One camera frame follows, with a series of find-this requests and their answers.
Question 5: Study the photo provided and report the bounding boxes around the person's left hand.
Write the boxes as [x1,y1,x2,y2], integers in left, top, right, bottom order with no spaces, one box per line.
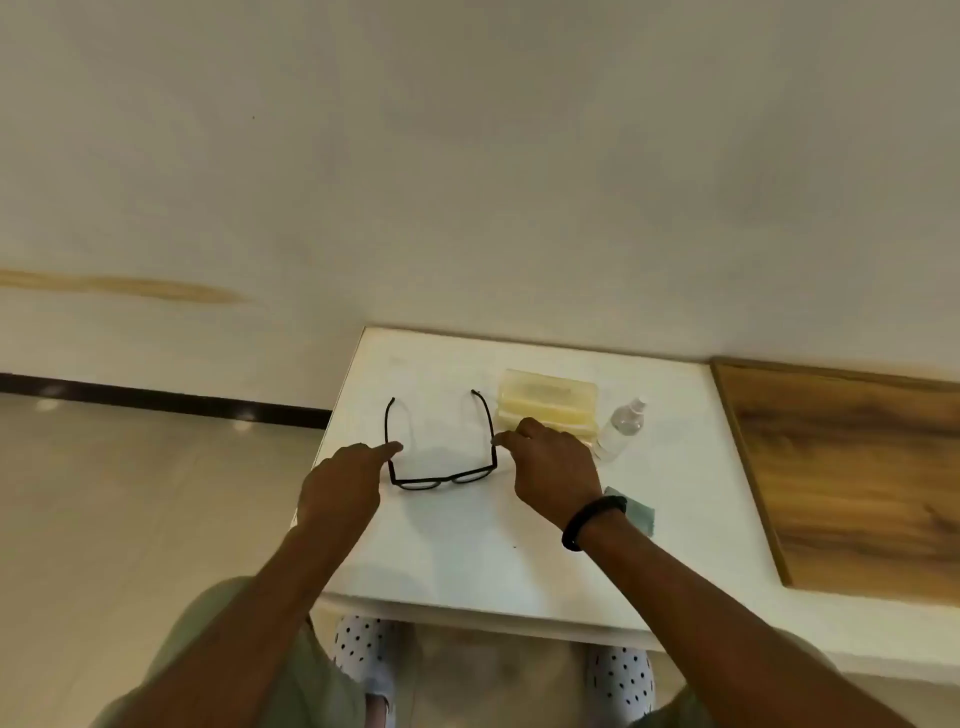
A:
[296,441,406,543]

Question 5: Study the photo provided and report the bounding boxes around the person's right hand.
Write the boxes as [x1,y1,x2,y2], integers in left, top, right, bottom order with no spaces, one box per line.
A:
[491,416,610,532]

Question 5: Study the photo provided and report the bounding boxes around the clear spray bottle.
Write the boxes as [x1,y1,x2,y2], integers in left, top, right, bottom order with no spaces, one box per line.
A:
[594,396,648,463]

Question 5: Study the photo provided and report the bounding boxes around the yellow translucent glasses case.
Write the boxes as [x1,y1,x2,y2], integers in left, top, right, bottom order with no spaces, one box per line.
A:
[497,367,600,444]

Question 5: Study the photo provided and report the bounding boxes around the grey-green cleaning cloth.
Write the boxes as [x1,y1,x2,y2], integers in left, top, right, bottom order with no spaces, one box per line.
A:
[603,486,658,538]

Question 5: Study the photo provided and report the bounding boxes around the black framed eyeglasses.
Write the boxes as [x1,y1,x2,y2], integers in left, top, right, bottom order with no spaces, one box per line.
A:
[384,389,500,493]

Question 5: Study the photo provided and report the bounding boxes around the person's left forearm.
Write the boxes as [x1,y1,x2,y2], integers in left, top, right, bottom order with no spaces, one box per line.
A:
[119,521,376,728]

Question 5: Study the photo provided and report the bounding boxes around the person's right forearm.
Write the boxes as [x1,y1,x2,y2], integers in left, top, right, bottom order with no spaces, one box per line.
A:
[581,509,920,728]

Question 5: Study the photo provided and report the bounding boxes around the person's left leg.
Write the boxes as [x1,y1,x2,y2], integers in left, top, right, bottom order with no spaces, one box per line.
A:
[89,575,369,728]

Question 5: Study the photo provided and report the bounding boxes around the black wristband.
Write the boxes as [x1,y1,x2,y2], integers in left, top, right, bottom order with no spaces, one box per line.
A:
[560,494,628,554]

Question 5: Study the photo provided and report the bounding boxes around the white polka dot slipper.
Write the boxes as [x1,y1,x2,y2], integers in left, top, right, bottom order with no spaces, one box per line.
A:
[332,616,399,728]
[586,646,658,728]

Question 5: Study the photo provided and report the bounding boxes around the brown wooden board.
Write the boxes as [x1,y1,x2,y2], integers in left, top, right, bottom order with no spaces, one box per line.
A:
[710,356,960,605]

